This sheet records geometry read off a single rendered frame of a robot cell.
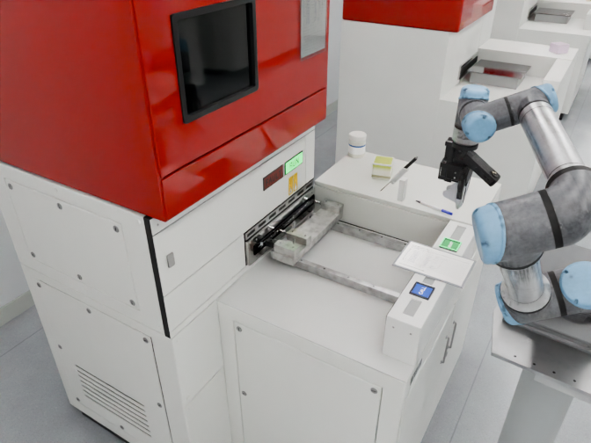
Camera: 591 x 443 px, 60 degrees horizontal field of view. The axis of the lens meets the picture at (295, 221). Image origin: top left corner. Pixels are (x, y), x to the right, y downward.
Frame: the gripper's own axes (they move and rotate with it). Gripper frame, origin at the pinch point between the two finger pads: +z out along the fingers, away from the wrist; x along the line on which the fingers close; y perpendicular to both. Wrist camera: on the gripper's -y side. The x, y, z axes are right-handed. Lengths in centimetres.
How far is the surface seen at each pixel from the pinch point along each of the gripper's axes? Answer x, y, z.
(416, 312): 34.9, -1.0, 14.7
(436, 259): 9.9, 1.8, 14.4
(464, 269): 10.3, -6.7, 14.4
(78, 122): 66, 78, -32
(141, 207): 66, 61, -14
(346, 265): 9.0, 31.7, 28.8
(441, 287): 21.7, -3.3, 14.7
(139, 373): 66, 76, 53
